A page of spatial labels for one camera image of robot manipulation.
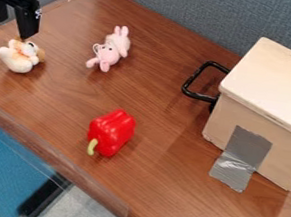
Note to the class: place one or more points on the red toy pepper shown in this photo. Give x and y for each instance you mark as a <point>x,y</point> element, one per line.
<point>112,132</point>

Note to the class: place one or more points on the cabinet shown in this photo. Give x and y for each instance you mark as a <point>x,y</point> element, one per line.
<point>269,106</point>

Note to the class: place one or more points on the pink plush rabbit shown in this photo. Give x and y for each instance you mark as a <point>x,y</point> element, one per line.
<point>112,49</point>

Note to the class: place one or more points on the white and orange plush animal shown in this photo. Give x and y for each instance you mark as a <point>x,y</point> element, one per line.
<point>20,55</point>

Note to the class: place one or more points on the grey tape strip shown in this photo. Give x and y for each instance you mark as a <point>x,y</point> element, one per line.
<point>241,160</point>

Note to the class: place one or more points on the drawer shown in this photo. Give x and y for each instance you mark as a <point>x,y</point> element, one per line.
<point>197,80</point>

